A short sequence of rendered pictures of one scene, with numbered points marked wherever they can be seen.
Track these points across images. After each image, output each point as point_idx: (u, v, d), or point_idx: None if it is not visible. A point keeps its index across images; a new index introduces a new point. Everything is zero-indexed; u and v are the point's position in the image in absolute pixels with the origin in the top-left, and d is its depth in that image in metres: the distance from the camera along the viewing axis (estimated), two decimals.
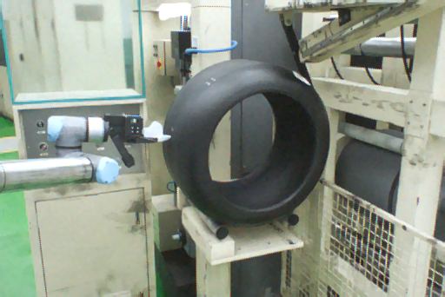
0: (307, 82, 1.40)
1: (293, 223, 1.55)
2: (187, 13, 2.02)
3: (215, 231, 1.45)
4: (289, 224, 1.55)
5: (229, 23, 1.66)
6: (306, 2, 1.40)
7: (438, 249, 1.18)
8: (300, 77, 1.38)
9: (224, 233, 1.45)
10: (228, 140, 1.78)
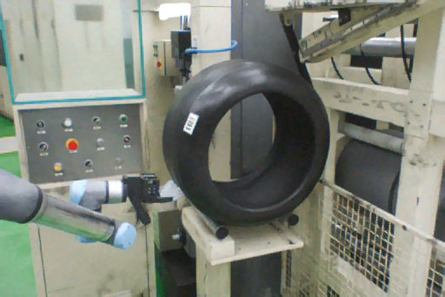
0: (194, 117, 1.29)
1: (293, 217, 1.54)
2: (187, 13, 2.02)
3: (225, 227, 1.47)
4: (295, 214, 1.54)
5: (229, 23, 1.66)
6: (306, 2, 1.40)
7: (438, 249, 1.18)
8: (190, 127, 1.29)
9: (221, 234, 1.44)
10: (228, 140, 1.78)
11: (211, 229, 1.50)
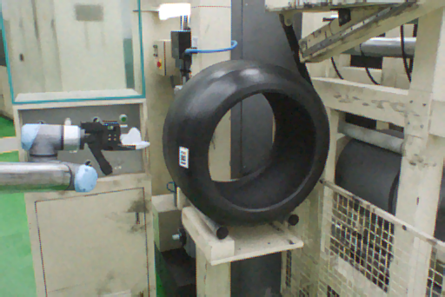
0: (184, 151, 1.30)
1: (290, 221, 1.54)
2: (187, 13, 2.02)
3: (220, 225, 1.46)
4: (289, 217, 1.54)
5: (229, 23, 1.66)
6: (306, 2, 1.40)
7: (438, 249, 1.18)
8: (184, 161, 1.31)
9: (222, 235, 1.45)
10: (228, 140, 1.78)
11: None
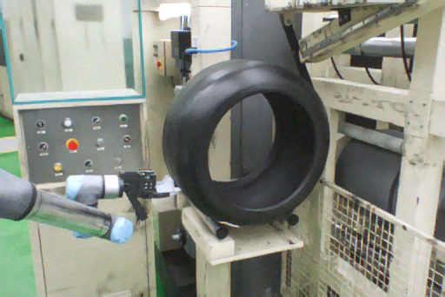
0: (223, 222, 1.42)
1: (296, 217, 1.55)
2: (187, 13, 2.02)
3: None
4: (298, 218, 1.55)
5: (229, 23, 1.66)
6: (306, 2, 1.40)
7: (438, 249, 1.18)
8: (232, 225, 1.43)
9: (221, 233, 1.44)
10: (228, 140, 1.78)
11: (211, 223, 1.49)
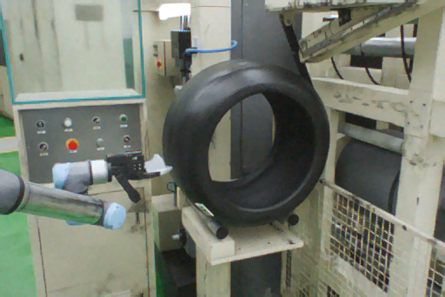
0: (201, 206, 1.37)
1: (297, 221, 1.55)
2: (187, 13, 2.02)
3: (220, 237, 1.47)
4: (296, 223, 1.56)
5: (229, 23, 1.66)
6: (306, 2, 1.40)
7: (438, 249, 1.18)
8: (207, 212, 1.38)
9: (222, 231, 1.44)
10: (228, 140, 1.78)
11: None
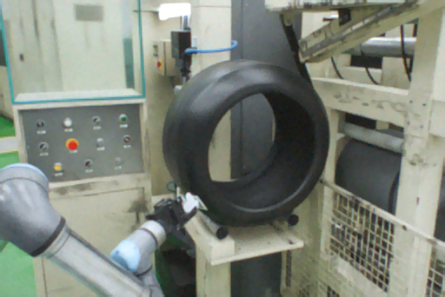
0: (195, 198, 1.36)
1: (295, 216, 1.54)
2: (187, 13, 2.02)
3: None
4: (297, 215, 1.55)
5: (229, 23, 1.66)
6: (306, 2, 1.40)
7: (438, 249, 1.18)
8: (201, 205, 1.37)
9: (220, 234, 1.44)
10: (228, 140, 1.78)
11: (210, 227, 1.49)
